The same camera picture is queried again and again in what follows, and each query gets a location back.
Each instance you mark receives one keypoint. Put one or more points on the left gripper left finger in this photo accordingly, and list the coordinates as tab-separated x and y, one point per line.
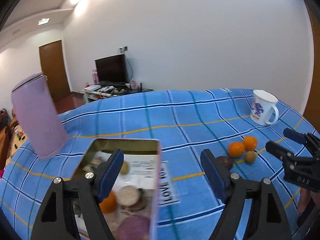
56	219

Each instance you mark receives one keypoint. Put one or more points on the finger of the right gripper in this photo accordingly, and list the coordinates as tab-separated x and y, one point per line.
294	136
281	153

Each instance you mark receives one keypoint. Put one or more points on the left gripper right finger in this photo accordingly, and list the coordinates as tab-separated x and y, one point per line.
267	218

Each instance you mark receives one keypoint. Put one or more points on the brown kiwi fruit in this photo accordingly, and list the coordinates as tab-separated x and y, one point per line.
250	157

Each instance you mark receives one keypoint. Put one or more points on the small orange tangerine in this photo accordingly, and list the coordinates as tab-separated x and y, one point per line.
250	143

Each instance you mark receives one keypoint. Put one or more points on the orange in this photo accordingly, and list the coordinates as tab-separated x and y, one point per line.
109	204

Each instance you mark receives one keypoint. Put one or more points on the dark brown passion fruit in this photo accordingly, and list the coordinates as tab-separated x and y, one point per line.
228	162

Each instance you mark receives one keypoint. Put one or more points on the right human hand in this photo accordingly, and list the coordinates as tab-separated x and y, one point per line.
304	199

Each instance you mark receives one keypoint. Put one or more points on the white floral mug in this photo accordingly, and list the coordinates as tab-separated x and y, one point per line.
263	108

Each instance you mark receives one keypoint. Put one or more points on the pink metal tin box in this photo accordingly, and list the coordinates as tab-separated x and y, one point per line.
131	209

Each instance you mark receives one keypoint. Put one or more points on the green kiwi in tin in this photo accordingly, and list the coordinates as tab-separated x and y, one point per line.
125	168

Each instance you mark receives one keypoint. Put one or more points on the purple electric kettle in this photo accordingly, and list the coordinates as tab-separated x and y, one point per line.
37	115

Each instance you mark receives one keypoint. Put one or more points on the printed paper in tin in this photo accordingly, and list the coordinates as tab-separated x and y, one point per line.
143	168

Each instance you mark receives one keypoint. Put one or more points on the blue plaid tablecloth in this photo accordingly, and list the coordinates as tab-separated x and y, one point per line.
185	123

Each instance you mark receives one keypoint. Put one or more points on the tv stand with clutter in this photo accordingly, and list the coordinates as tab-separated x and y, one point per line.
111	90

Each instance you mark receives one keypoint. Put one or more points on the brown wooden door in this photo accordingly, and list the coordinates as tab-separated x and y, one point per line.
53	66

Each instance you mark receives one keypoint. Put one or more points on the black television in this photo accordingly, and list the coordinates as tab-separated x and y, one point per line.
112	69

